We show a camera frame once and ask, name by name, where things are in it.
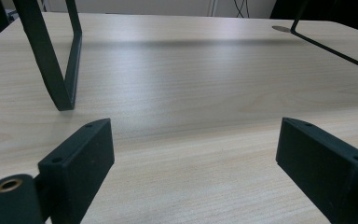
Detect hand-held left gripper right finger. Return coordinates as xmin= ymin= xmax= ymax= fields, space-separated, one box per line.
xmin=275 ymin=117 xmax=358 ymax=224

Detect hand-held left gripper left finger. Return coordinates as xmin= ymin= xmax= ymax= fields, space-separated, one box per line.
xmin=37 ymin=118 xmax=116 ymax=224

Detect thin black metal stand leg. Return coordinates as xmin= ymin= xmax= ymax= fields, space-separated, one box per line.
xmin=290 ymin=0 xmax=358 ymax=75

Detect grey round desk grommet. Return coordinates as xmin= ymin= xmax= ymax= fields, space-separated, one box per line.
xmin=271 ymin=25 xmax=293 ymax=34

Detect black cables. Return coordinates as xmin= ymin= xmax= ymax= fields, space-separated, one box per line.
xmin=233 ymin=0 xmax=251 ymax=19

